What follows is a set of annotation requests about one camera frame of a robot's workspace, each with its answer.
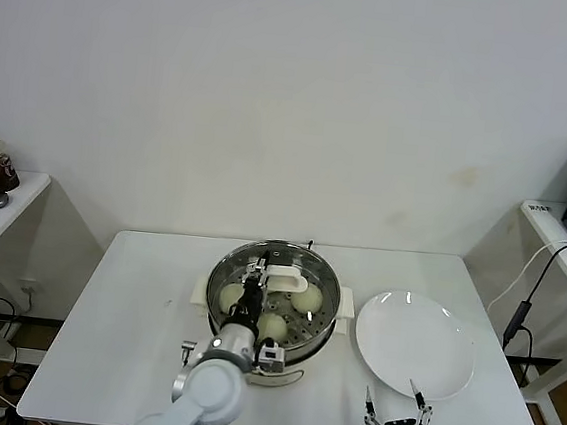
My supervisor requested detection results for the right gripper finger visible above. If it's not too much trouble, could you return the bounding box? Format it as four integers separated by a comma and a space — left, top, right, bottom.
404, 378, 438, 425
362, 384, 396, 425

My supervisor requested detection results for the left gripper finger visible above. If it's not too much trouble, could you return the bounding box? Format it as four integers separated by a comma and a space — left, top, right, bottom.
244, 254, 271, 288

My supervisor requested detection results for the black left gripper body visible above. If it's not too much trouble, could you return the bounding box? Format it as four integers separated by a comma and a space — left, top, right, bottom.
225, 281, 268, 330

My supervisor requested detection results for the white steamed baozi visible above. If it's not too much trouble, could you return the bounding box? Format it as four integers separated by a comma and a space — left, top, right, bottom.
255, 311, 289, 342
289, 286, 325, 314
217, 282, 247, 316

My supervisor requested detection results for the glass lid with cream handle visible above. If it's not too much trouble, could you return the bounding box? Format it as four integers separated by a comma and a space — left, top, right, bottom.
202, 234, 347, 352

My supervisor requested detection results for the perforated stainless steel steamer basket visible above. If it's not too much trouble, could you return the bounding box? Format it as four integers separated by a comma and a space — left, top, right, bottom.
200, 234, 347, 359

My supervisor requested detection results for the steel steamer pot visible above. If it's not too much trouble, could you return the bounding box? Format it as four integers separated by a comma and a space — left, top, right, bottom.
181, 272, 358, 396

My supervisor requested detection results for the white round plate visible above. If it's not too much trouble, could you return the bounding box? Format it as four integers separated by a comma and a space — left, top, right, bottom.
349, 285, 482, 405

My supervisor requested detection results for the white side table with laptop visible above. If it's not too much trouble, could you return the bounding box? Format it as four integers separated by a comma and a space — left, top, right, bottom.
500, 197, 567, 425

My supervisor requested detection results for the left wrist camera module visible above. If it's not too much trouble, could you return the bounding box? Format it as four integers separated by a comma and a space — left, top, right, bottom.
252, 337, 288, 377

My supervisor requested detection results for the black cable with adapter block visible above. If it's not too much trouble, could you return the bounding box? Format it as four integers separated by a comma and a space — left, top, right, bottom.
497, 236, 567, 396

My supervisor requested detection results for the white wall socket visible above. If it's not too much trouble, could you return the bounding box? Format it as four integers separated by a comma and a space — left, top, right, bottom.
17, 277, 41, 300

